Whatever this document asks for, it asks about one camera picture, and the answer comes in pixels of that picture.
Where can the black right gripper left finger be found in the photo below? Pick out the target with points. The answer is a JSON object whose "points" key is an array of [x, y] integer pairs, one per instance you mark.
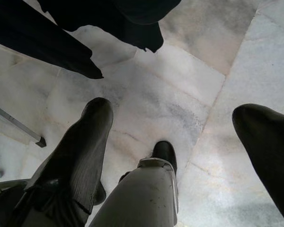
{"points": [[90, 142]]}

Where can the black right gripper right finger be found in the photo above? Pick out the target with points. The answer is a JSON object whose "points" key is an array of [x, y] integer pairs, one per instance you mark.
{"points": [[269, 153]]}

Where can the grey robot right leg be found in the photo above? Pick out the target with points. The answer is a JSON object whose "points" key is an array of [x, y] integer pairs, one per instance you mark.
{"points": [[137, 196]]}

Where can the silver metal clothes rack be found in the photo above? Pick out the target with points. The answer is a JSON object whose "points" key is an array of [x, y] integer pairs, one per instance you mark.
{"points": [[16, 123]]}

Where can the black robot right foot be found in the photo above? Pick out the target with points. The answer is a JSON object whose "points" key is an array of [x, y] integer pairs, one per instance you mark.
{"points": [[164, 151]]}

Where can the black shirt small white logo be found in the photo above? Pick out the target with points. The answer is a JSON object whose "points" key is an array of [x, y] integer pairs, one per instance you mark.
{"points": [[26, 30]]}

